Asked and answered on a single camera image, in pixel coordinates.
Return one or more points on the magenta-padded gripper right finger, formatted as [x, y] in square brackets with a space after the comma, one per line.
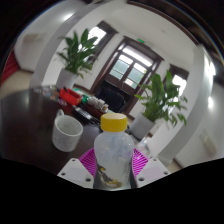
[151, 171]

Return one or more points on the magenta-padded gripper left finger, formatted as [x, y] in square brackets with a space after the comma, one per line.
[75, 171]

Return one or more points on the clear bottle with yellow cap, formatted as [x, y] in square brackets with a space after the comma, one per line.
[113, 153]

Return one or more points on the white speckled mug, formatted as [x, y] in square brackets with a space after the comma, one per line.
[66, 133]

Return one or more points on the black flat box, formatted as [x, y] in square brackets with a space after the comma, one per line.
[85, 116]

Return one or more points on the large potted plant, white pot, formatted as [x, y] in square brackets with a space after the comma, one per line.
[160, 103]

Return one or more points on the red plastic box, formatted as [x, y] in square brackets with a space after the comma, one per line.
[70, 96]

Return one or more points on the black chair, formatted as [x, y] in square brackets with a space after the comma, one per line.
[111, 98]

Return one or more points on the dark wooden glazed door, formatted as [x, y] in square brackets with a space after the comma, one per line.
[133, 66]

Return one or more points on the small potted plant, white pot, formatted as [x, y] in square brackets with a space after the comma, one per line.
[78, 56]

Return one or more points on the red carpeted stairs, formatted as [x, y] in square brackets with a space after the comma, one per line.
[9, 66]

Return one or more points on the green exit sign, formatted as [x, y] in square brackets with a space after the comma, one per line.
[141, 40]

